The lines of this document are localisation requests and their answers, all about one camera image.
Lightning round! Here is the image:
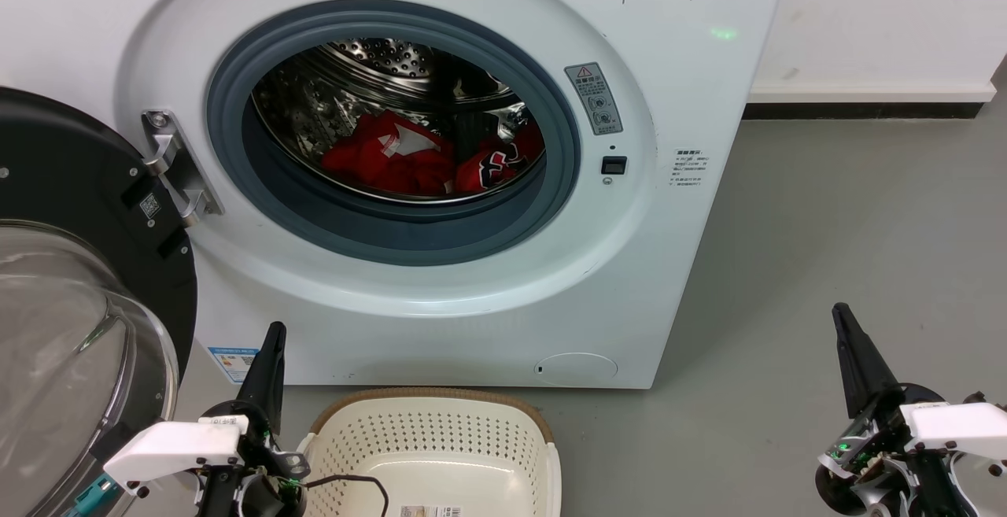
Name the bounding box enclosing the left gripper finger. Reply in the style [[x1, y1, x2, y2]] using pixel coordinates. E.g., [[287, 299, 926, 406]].
[[235, 323, 277, 428], [266, 322, 287, 436]]

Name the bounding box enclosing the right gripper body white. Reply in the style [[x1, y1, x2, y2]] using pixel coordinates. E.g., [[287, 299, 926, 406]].
[[816, 385, 1007, 517]]

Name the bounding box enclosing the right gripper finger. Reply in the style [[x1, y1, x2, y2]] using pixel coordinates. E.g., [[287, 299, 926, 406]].
[[832, 305, 870, 420], [838, 302, 906, 417]]

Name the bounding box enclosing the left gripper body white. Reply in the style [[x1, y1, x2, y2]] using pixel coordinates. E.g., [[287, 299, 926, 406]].
[[102, 399, 312, 517]]

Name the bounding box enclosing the red garment with white trim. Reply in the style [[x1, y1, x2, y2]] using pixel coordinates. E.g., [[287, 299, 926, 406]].
[[321, 112, 458, 196]]

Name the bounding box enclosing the red garment with dark print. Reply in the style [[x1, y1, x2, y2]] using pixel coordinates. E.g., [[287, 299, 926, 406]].
[[454, 120, 545, 194]]

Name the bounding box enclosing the cream perforated laundry basket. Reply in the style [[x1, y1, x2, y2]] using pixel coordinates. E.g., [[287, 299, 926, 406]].
[[297, 387, 562, 517]]

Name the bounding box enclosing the stainless steel washing machine drum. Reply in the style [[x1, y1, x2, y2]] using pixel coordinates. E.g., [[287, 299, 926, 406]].
[[252, 37, 548, 205]]

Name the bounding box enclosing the black washer door with glass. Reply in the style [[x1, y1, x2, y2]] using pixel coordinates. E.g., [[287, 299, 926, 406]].
[[0, 87, 197, 517]]

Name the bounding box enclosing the blue energy label sticker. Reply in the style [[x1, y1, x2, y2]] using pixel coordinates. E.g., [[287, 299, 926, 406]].
[[207, 346, 260, 384]]

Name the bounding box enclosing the grey rubber door seal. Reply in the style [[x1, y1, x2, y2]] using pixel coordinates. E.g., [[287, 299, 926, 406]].
[[206, 0, 581, 266]]

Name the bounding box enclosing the white front-load washing machine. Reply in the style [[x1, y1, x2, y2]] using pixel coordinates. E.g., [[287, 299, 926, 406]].
[[0, 0, 791, 390]]

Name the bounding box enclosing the metal door hinge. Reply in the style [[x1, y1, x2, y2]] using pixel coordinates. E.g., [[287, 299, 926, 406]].
[[142, 109, 225, 227]]

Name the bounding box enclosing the small white text sticker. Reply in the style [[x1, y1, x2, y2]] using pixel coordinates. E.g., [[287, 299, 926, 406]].
[[670, 147, 713, 191]]

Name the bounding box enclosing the black baseboard strip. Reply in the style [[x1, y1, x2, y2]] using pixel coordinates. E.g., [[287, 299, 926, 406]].
[[743, 102, 984, 120]]

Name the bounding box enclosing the round white drain filter cover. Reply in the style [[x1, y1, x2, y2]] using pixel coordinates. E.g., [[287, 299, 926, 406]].
[[535, 353, 618, 386]]

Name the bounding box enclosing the grey warning sticker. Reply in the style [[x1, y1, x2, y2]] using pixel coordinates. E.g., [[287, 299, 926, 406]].
[[564, 62, 624, 136]]

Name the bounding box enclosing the thin black cable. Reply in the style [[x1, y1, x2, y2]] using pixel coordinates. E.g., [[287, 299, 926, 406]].
[[303, 474, 390, 517]]

